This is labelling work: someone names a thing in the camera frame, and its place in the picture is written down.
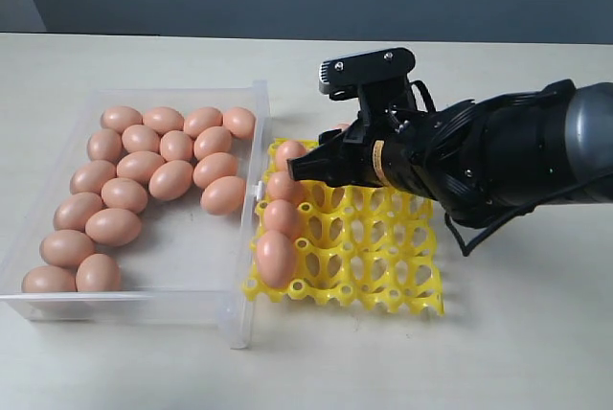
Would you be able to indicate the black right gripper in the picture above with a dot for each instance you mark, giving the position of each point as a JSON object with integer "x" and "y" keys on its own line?
{"x": 346, "y": 156}

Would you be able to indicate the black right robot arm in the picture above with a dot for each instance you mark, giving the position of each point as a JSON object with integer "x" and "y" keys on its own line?
{"x": 479, "y": 160}

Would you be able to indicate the yellow plastic egg tray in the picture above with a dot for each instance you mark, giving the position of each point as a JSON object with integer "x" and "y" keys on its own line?
{"x": 374, "y": 247}

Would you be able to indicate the clear plastic bin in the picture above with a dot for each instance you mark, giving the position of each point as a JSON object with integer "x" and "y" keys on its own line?
{"x": 186, "y": 267}

